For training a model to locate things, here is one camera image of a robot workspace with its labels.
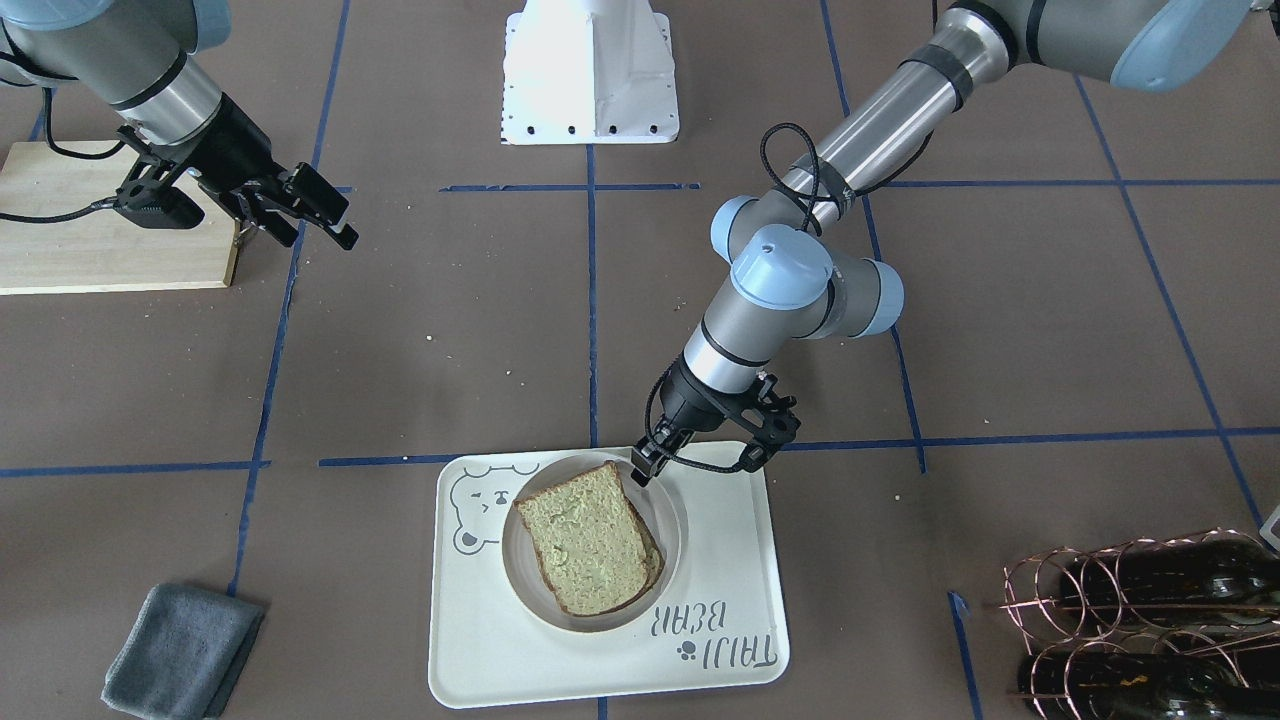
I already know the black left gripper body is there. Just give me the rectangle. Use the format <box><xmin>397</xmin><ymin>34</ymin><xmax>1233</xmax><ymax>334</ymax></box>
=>
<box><xmin>655</xmin><ymin>355</ymin><xmax>740</xmax><ymax>451</ymax></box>

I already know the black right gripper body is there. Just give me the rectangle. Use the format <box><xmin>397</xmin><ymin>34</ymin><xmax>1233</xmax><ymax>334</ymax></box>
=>
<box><xmin>186</xmin><ymin>95</ymin><xmax>301</xmax><ymax>225</ymax></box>

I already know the white round plate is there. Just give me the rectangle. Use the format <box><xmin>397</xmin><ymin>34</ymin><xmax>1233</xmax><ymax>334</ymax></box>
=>
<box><xmin>502</xmin><ymin>452</ymin><xmax>684</xmax><ymax>633</ymax></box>

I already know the bread slice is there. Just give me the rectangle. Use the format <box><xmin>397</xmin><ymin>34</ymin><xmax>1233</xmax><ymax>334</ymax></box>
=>
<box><xmin>515</xmin><ymin>460</ymin><xmax>666</xmax><ymax>618</ymax></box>

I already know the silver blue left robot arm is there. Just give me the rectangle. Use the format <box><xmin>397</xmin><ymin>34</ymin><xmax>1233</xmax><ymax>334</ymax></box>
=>
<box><xmin>630</xmin><ymin>1</ymin><xmax>1262</xmax><ymax>486</ymax></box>

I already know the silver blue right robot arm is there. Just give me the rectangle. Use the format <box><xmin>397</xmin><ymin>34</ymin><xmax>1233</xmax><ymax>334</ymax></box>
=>
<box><xmin>3</xmin><ymin>1</ymin><xmax>358</xmax><ymax>250</ymax></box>

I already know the cream bear serving tray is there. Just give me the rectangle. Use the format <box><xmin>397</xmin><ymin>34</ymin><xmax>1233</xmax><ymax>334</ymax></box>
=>
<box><xmin>428</xmin><ymin>447</ymin><xmax>790</xmax><ymax>708</ymax></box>

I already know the wooden cutting board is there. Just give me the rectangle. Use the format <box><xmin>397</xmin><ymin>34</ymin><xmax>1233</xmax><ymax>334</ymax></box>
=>
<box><xmin>1</xmin><ymin>142</ymin><xmax>239</xmax><ymax>295</ymax></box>

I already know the folded grey cloth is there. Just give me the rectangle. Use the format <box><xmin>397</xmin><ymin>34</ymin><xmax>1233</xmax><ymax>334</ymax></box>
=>
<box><xmin>100</xmin><ymin>583</ymin><xmax>266</xmax><ymax>719</ymax></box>

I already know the green wine bottle front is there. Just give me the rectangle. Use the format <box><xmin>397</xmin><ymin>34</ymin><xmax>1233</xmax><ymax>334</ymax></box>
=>
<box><xmin>1016</xmin><ymin>644</ymin><xmax>1279</xmax><ymax>719</ymax></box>

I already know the green wine bottle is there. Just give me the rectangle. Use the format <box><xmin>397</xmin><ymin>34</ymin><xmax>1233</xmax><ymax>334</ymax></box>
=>
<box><xmin>1016</xmin><ymin>644</ymin><xmax>1279</xmax><ymax>719</ymax></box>
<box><xmin>1059</xmin><ymin>536</ymin><xmax>1279</xmax><ymax>628</ymax></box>

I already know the green wine bottle middle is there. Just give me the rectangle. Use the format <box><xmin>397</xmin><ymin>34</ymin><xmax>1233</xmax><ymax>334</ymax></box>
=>
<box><xmin>1059</xmin><ymin>536</ymin><xmax>1279</xmax><ymax>628</ymax></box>

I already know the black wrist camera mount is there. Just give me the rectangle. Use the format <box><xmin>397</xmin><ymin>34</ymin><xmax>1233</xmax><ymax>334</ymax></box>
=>
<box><xmin>703</xmin><ymin>372</ymin><xmax>801</xmax><ymax>473</ymax></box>

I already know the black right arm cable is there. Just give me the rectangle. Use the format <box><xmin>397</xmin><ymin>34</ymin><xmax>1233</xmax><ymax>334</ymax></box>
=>
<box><xmin>0</xmin><ymin>50</ymin><xmax>131</xmax><ymax>225</ymax></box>

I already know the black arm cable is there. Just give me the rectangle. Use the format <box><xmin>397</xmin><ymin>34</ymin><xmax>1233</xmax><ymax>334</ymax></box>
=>
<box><xmin>0</xmin><ymin>50</ymin><xmax>131</xmax><ymax>225</ymax></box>
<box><xmin>640</xmin><ymin>122</ymin><xmax>936</xmax><ymax>477</ymax></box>

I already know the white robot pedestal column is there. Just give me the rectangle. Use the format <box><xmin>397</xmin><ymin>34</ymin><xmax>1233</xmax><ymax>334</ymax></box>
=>
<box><xmin>500</xmin><ymin>1</ymin><xmax>681</xmax><ymax>146</ymax></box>

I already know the copper wire bottle rack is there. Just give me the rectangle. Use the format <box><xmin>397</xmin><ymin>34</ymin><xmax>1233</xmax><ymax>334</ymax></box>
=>
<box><xmin>1000</xmin><ymin>528</ymin><xmax>1279</xmax><ymax>719</ymax></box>

